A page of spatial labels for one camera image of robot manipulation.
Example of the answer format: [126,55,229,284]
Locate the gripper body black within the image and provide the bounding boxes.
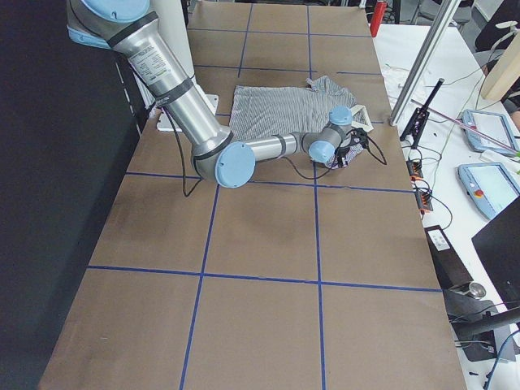
[336,137,362,167]

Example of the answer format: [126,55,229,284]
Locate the striped polo shirt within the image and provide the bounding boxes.
[230,76,373,168]

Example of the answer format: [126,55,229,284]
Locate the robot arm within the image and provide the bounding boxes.
[66,1,360,189]

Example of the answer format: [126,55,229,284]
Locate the black stand with clamp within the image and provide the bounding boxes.
[400,78,444,150]

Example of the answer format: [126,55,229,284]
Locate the long metal rod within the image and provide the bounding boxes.
[427,108,519,157]

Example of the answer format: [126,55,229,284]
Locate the orange black connector strip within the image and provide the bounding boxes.
[406,159,433,215]

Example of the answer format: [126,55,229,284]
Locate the red cylinder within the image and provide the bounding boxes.
[370,0,388,37]

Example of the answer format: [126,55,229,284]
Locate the far teach pendant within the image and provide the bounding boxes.
[461,110,519,157]

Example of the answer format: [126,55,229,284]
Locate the teach pendant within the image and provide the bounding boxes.
[461,110,519,157]
[457,162,519,219]

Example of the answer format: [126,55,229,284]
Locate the near teach pendant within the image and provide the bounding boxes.
[457,162,519,219]

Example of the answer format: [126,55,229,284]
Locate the black box with label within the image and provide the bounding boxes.
[424,225,473,289]

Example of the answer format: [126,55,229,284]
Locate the seated person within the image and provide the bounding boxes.
[474,0,519,52]

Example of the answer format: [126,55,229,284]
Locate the black monitor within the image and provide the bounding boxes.
[472,201,519,301]

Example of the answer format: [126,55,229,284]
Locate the metal cup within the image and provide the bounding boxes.
[467,281,487,300]

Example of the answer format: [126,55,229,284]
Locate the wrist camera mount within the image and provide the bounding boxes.
[349,128,369,149]

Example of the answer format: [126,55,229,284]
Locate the aluminium frame post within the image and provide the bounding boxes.
[389,0,461,126]

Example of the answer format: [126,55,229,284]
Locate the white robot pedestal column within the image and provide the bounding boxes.
[150,0,195,80]

